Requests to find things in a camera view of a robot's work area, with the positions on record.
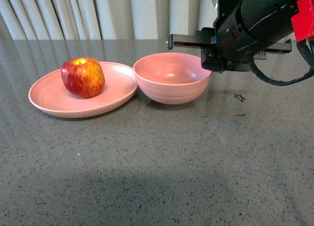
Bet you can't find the pink shallow plate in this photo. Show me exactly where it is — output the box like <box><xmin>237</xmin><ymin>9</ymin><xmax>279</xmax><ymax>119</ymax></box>
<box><xmin>28</xmin><ymin>62</ymin><xmax>138</xmax><ymax>118</ymax></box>

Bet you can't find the red plastic mount block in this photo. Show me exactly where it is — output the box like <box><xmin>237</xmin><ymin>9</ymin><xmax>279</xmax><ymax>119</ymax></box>
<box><xmin>291</xmin><ymin>0</ymin><xmax>314</xmax><ymax>42</ymax></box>

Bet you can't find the pink round bowl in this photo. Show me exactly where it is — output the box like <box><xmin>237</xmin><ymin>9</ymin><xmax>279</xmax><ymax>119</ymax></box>
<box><xmin>133</xmin><ymin>52</ymin><xmax>213</xmax><ymax>104</ymax></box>

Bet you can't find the grey pleated curtain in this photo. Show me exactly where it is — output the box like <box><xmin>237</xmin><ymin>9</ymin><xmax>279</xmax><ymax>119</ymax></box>
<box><xmin>0</xmin><ymin>0</ymin><xmax>232</xmax><ymax>40</ymax></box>

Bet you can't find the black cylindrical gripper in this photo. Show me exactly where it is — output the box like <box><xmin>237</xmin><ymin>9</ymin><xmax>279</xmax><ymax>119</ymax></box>
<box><xmin>168</xmin><ymin>0</ymin><xmax>298</xmax><ymax>72</ymax></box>

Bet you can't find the red yellow apple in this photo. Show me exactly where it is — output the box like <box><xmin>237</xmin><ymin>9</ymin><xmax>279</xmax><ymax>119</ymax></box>
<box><xmin>60</xmin><ymin>57</ymin><xmax>105</xmax><ymax>99</ymax></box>

